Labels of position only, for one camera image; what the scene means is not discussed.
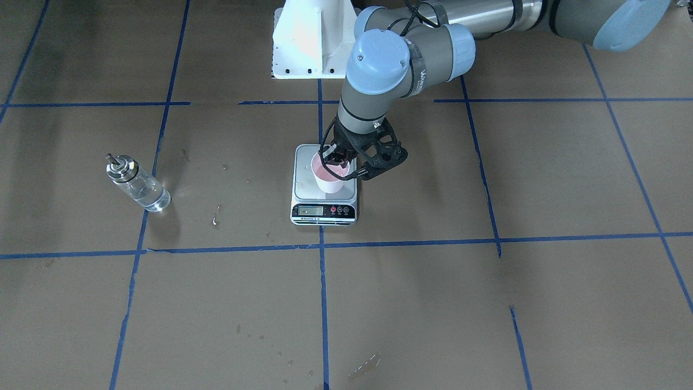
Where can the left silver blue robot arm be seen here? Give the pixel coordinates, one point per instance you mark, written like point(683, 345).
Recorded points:
point(398, 53)

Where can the silver digital kitchen scale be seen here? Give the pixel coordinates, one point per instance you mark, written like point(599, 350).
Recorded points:
point(309, 205)

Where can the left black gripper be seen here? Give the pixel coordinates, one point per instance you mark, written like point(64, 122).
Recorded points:
point(345, 141)

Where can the clear glass sauce bottle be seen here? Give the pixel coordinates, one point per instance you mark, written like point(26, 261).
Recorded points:
point(128, 175)

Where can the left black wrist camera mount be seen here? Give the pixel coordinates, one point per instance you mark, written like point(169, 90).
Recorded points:
point(380, 150)

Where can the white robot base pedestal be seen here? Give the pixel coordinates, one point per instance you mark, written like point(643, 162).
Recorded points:
point(313, 39)

